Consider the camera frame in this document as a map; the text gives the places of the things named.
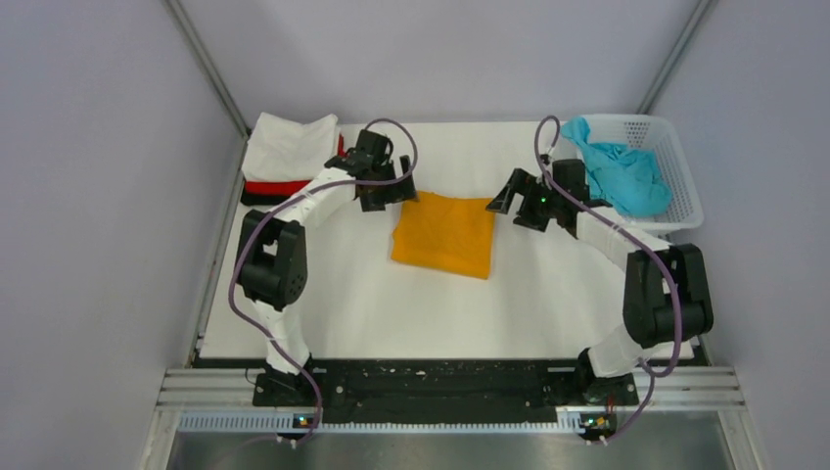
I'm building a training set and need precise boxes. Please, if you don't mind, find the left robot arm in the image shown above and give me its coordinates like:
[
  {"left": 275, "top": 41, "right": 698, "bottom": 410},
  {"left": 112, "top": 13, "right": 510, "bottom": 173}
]
[{"left": 228, "top": 126, "right": 420, "bottom": 405}]

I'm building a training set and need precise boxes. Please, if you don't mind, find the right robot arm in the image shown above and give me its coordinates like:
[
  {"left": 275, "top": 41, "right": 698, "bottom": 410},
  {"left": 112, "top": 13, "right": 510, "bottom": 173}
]
[{"left": 486, "top": 160, "right": 714, "bottom": 403}]

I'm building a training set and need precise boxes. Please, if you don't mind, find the red folded t-shirt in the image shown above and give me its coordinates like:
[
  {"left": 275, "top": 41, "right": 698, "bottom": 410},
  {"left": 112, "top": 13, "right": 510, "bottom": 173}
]
[{"left": 242, "top": 133, "right": 345, "bottom": 196}]

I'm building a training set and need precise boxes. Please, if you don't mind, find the white folded t-shirt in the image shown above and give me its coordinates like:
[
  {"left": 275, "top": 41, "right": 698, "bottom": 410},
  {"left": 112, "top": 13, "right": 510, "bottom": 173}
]
[{"left": 242, "top": 113, "right": 340, "bottom": 182}]

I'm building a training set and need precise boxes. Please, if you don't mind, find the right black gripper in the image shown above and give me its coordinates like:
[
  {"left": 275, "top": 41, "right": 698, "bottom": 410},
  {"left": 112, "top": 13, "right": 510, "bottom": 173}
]
[{"left": 486, "top": 168, "right": 564, "bottom": 232}]

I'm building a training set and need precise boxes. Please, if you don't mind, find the blue t-shirt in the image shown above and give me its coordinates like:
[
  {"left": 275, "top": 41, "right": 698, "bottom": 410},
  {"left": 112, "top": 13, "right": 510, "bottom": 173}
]
[{"left": 561, "top": 117, "right": 673, "bottom": 218}]

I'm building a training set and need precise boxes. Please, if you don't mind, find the white plastic basket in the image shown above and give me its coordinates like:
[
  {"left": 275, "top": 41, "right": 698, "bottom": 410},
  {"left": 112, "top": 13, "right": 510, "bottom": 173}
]
[{"left": 580, "top": 114, "right": 704, "bottom": 235}]

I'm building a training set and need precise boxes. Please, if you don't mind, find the yellow t-shirt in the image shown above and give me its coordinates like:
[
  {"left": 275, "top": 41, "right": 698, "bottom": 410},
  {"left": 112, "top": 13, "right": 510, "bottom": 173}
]
[{"left": 391, "top": 192, "right": 495, "bottom": 280}]

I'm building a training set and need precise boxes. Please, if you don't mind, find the black folded t-shirt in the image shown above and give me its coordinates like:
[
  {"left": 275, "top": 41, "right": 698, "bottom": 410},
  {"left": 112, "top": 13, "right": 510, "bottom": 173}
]
[{"left": 240, "top": 190, "right": 288, "bottom": 207}]

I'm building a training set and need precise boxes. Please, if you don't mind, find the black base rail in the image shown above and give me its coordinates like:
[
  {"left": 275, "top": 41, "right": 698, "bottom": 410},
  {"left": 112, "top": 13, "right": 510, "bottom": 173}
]
[{"left": 253, "top": 359, "right": 639, "bottom": 425}]

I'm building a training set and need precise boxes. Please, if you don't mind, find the aluminium frame rail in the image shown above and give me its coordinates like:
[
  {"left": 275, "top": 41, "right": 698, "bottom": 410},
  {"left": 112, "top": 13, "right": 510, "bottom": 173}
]
[{"left": 140, "top": 366, "right": 769, "bottom": 469}]

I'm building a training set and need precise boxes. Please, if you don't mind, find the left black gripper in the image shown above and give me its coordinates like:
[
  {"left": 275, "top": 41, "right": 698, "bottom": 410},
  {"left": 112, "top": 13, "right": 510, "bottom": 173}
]
[{"left": 360, "top": 155, "right": 417, "bottom": 212}]

